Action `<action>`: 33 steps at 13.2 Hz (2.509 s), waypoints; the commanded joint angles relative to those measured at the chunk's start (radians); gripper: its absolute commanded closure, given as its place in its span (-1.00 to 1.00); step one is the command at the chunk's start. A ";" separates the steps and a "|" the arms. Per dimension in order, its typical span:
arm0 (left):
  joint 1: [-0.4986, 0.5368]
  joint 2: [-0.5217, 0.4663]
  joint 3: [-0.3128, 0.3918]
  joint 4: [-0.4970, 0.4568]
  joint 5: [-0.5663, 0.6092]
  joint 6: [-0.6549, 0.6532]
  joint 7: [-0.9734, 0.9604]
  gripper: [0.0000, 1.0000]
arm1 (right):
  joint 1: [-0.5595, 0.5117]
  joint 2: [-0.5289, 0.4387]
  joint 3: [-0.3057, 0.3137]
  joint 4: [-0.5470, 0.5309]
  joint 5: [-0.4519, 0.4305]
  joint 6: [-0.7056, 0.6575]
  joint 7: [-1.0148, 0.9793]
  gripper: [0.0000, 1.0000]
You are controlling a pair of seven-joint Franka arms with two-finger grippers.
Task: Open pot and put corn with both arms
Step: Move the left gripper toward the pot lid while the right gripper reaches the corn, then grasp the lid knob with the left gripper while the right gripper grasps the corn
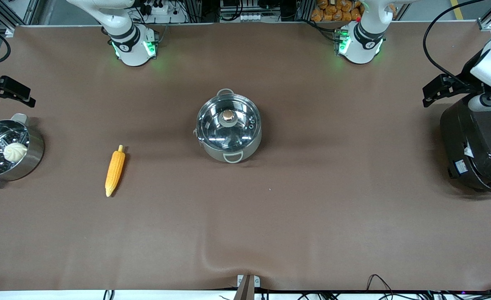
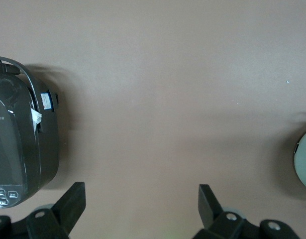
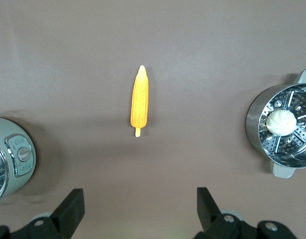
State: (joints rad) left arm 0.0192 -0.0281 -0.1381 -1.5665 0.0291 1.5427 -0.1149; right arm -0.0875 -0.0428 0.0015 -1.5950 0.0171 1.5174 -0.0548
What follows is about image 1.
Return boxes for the steel steamer pot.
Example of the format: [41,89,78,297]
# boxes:
[0,113,45,188]

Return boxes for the looped black floor cable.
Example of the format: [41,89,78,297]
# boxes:
[367,274,394,300]

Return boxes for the metal edge bracket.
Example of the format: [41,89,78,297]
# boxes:
[234,274,261,300]

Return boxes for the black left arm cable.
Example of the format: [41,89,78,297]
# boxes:
[422,0,485,84]

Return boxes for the white steamed bun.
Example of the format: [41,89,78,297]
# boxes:
[3,142,28,163]

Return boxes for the white power strip with plugs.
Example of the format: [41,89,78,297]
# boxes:
[142,1,169,15]

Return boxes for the glass pot lid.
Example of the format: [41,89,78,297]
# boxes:
[197,94,262,151]

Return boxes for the black rice cooker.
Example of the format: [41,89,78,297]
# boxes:
[439,95,491,197]

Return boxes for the steel cooking pot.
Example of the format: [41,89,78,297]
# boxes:
[193,88,263,164]

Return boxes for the yellow corn cob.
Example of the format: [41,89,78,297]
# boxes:
[105,145,126,198]

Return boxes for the large table mat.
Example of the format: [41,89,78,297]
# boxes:
[0,21,491,291]

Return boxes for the orange snack packs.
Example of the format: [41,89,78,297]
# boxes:
[311,0,363,23]

